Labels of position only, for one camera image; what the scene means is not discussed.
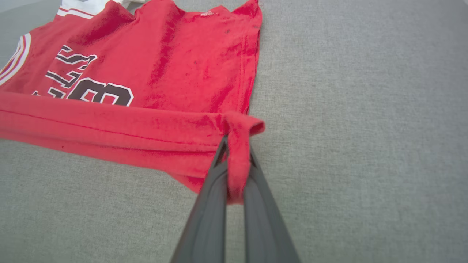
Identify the red and white jersey garment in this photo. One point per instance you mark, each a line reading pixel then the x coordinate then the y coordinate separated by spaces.
pixel 164 73

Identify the grey fabric sofa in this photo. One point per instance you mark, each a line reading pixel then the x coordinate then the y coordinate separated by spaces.
pixel 365 146

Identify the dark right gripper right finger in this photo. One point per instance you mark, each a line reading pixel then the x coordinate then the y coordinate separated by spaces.
pixel 265 226

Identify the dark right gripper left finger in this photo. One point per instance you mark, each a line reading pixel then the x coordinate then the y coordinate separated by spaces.
pixel 206 226

